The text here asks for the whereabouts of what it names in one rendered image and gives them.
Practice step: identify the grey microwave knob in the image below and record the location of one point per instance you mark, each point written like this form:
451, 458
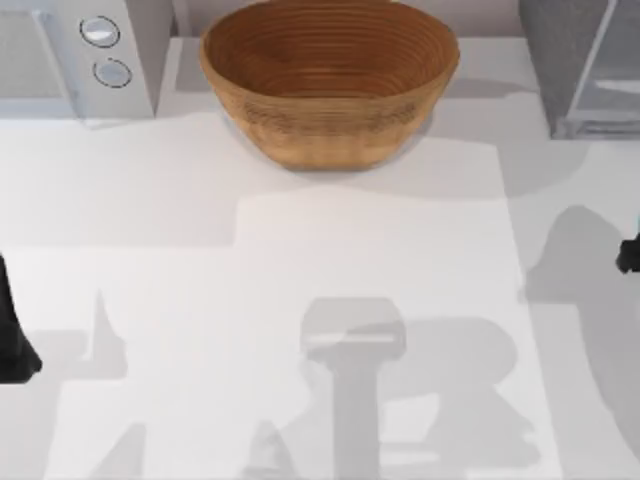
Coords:
113, 73
100, 31

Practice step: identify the brown wicker basket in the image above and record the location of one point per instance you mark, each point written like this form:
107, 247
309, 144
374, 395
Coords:
330, 75

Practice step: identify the pale microwave oven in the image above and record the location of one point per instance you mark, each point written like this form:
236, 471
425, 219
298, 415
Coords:
60, 60

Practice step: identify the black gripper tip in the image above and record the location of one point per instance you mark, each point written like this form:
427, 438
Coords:
631, 256
12, 345

